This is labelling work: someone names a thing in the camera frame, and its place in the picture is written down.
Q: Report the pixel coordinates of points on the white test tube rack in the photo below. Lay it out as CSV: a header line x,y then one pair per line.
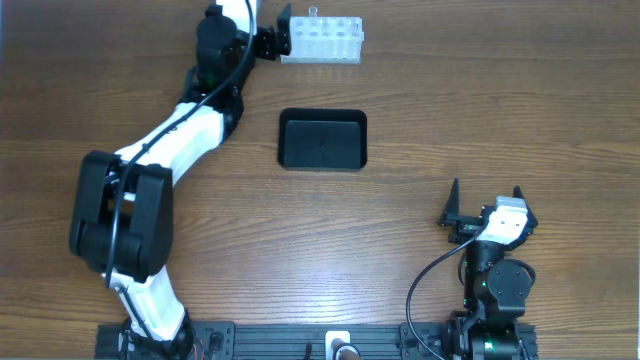
x,y
325,45

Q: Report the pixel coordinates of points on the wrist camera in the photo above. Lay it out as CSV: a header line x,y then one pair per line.
x,y
507,220
237,12

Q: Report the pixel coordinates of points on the mounting rail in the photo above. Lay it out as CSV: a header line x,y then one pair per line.
x,y
280,342

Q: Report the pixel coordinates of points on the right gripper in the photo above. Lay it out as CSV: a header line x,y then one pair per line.
x,y
465,227

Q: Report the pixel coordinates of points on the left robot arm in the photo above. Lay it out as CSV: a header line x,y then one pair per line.
x,y
185,135

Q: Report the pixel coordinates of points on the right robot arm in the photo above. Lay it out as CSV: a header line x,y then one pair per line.
x,y
505,287

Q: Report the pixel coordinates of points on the clear test tube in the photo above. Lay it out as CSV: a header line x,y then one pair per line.
x,y
313,11

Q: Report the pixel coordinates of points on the black tray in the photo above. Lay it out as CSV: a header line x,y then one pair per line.
x,y
322,142

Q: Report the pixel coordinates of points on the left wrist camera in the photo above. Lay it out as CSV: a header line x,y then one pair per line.
x,y
237,12

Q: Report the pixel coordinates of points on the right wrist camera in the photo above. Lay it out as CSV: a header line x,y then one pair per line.
x,y
507,220

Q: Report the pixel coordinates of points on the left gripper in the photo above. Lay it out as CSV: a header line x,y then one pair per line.
x,y
267,44

